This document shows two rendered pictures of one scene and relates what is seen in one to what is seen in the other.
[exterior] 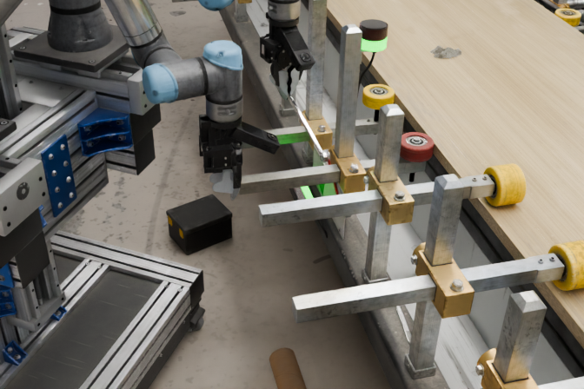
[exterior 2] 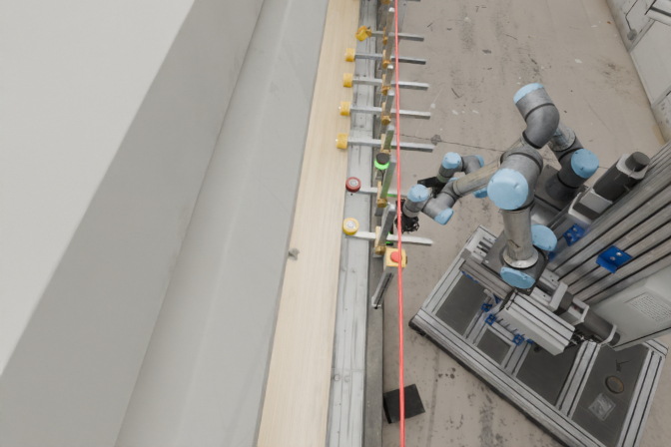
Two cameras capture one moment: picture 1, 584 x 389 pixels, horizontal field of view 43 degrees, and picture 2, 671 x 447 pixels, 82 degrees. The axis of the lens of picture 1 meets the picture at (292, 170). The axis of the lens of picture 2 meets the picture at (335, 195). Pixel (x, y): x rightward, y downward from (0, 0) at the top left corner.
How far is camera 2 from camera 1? 2.71 m
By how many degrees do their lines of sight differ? 90
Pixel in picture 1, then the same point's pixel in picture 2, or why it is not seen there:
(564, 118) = not seen: hidden behind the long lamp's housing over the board
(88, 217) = not seen: outside the picture
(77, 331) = (473, 297)
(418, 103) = (335, 210)
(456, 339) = (353, 166)
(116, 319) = (456, 299)
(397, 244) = (352, 210)
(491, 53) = not seen: hidden behind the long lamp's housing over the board
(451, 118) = (328, 195)
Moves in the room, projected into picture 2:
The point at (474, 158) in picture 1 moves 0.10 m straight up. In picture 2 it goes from (335, 168) to (335, 156)
